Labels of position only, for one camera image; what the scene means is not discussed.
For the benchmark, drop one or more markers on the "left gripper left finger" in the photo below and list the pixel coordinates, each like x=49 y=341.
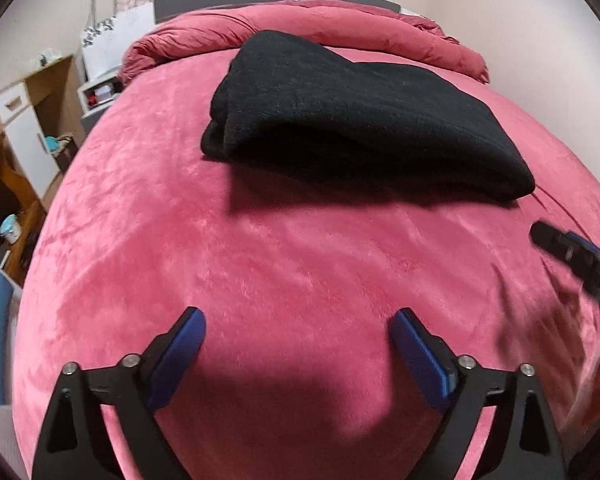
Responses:
x=74 y=442

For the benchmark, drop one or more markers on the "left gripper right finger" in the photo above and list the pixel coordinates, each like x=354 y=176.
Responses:
x=522 y=442

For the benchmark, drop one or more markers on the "black fleece pants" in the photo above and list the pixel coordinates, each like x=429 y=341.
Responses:
x=290 y=105

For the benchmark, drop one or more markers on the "light blue cup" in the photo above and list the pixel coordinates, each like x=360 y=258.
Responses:
x=10 y=229

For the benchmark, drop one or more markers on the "pink velvet bed sheet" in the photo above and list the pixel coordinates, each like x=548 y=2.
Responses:
x=297 y=378

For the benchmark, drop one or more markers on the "wooden desk with white drawers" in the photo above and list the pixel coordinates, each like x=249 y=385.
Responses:
x=40 y=131

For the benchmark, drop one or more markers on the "pink rolled duvet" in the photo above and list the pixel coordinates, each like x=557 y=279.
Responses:
x=328 y=22

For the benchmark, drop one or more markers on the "white grey nightstand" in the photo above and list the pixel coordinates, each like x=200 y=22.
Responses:
x=97 y=95

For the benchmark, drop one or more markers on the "grey white headboard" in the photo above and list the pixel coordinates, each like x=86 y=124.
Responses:
x=104 y=43

